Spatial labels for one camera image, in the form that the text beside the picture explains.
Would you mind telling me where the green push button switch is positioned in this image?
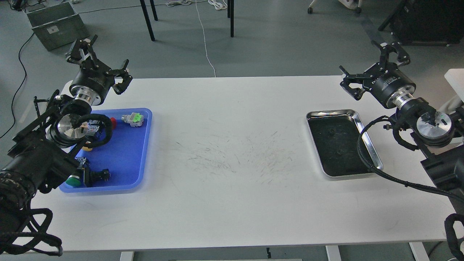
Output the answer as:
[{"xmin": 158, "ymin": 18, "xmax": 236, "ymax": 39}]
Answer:
[{"xmin": 65, "ymin": 157, "xmax": 111, "ymax": 188}]

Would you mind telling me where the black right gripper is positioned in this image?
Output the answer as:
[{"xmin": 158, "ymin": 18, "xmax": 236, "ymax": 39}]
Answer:
[{"xmin": 339, "ymin": 41, "xmax": 417, "ymax": 109}]

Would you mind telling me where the white floor cable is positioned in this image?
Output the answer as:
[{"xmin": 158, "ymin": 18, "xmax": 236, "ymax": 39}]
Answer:
[{"xmin": 166, "ymin": 0, "xmax": 228, "ymax": 78}]

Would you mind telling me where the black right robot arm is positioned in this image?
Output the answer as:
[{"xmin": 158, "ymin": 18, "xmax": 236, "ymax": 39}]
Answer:
[{"xmin": 339, "ymin": 41, "xmax": 464, "ymax": 205}]

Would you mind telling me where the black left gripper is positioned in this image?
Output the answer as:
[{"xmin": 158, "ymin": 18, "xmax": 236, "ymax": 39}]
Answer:
[{"xmin": 65, "ymin": 34, "xmax": 133, "ymax": 105}]

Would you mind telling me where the blue plastic tray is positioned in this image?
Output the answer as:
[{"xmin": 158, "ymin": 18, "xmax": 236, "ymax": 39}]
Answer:
[{"xmin": 59, "ymin": 108, "xmax": 152, "ymax": 193}]

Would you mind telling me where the black table leg right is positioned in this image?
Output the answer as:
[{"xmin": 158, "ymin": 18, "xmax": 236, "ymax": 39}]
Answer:
[{"xmin": 227, "ymin": 0, "xmax": 234, "ymax": 38}]

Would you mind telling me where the steel tray with black mat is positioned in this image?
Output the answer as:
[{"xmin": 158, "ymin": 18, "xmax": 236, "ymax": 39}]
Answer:
[{"xmin": 306, "ymin": 109, "xmax": 373, "ymax": 180}]

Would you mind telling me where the black small table leg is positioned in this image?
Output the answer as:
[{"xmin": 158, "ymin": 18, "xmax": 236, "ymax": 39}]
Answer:
[{"xmin": 149, "ymin": 0, "xmax": 158, "ymax": 21}]

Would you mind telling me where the black table leg left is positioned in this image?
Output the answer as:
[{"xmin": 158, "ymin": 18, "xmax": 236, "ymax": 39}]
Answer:
[{"xmin": 140, "ymin": 0, "xmax": 156, "ymax": 42}]

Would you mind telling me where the green grey connector part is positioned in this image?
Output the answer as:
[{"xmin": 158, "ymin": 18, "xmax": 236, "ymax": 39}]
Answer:
[{"xmin": 121, "ymin": 112, "xmax": 144, "ymax": 127}]

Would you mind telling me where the grey plastic crate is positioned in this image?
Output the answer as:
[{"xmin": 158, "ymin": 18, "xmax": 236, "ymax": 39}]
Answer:
[{"xmin": 26, "ymin": 2, "xmax": 90, "ymax": 51}]

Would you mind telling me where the red push button switch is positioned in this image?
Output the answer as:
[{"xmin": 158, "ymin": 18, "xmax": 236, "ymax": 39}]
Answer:
[{"xmin": 110, "ymin": 117, "xmax": 117, "ymax": 130}]

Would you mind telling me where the black floor cable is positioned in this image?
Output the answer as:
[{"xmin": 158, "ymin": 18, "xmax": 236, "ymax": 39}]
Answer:
[{"xmin": 0, "ymin": 33, "xmax": 35, "ymax": 139}]

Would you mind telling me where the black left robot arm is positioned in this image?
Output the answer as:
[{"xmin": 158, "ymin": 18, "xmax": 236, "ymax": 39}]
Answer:
[{"xmin": 0, "ymin": 35, "xmax": 133, "ymax": 256}]

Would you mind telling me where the black equipment case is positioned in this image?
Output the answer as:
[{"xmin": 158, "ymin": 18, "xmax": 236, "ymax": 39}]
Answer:
[{"xmin": 378, "ymin": 0, "xmax": 464, "ymax": 46}]

